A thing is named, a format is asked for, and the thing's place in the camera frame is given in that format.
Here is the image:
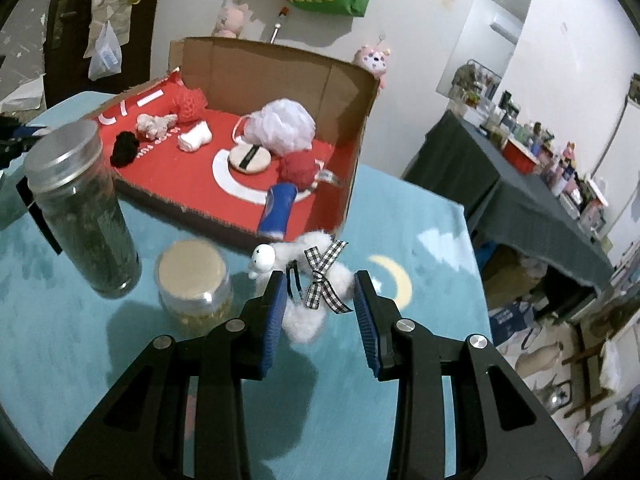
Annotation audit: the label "small white cloth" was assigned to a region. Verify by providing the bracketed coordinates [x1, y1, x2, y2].
[177, 120, 213, 152]

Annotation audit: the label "small clear jar yellow capsules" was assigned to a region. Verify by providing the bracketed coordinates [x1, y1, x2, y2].
[154, 241, 235, 338]

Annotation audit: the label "black patterned box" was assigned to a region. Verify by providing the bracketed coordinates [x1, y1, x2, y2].
[15, 175, 63, 257]

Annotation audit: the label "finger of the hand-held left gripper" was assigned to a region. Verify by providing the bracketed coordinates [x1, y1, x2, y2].
[0, 126, 51, 143]
[0, 140, 31, 168]

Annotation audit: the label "cream scrunchie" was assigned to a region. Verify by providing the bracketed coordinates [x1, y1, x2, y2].
[136, 112, 179, 139]

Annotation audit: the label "door handle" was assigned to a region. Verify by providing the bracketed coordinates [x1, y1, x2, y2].
[50, 0, 71, 51]

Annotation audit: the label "blue towel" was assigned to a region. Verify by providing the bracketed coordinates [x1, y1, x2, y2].
[257, 182, 299, 241]

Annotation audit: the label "large glass jar metal lid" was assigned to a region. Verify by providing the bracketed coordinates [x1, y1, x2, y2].
[24, 119, 143, 300]

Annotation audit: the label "pink plush pig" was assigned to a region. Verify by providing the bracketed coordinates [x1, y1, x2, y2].
[215, 0, 251, 38]

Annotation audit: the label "beige powder puff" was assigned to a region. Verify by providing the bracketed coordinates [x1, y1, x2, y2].
[227, 142, 273, 175]

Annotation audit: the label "pink spotted plush toy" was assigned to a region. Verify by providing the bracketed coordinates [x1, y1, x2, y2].
[352, 42, 392, 91]

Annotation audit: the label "red container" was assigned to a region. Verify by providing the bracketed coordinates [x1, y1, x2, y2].
[500, 137, 541, 173]

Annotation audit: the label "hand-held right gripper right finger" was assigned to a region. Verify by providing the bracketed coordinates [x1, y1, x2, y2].
[352, 270, 583, 480]

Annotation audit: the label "black scrunchie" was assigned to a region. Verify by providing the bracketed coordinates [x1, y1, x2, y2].
[110, 131, 142, 168]

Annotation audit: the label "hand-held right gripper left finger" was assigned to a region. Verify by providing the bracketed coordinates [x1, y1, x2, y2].
[52, 270, 290, 480]

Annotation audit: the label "coral mesh scrubber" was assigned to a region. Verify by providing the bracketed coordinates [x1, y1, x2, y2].
[173, 85, 208, 123]

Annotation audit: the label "white plush toy checkered bow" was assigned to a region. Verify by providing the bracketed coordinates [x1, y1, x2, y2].
[248, 231, 357, 345]

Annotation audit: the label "table with dark cloth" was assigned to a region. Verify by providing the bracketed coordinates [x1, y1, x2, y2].
[402, 110, 613, 321]

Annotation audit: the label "cluster of cosmetic bottles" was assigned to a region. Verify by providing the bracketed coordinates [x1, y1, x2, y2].
[450, 60, 611, 241]

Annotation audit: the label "clear plastic bag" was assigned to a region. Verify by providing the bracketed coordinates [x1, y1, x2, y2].
[89, 20, 123, 81]

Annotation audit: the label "white mesh bath pouf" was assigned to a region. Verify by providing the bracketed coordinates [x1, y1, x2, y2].
[232, 100, 317, 155]

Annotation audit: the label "wall mirror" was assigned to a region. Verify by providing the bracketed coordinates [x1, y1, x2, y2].
[436, 0, 535, 106]

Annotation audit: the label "red plush ball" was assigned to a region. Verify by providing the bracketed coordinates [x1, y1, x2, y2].
[277, 151, 343, 191]

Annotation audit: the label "cardboard box red inside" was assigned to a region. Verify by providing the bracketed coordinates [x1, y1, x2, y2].
[82, 36, 381, 253]

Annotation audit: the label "white cabinet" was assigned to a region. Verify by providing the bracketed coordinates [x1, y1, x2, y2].
[592, 75, 640, 241]

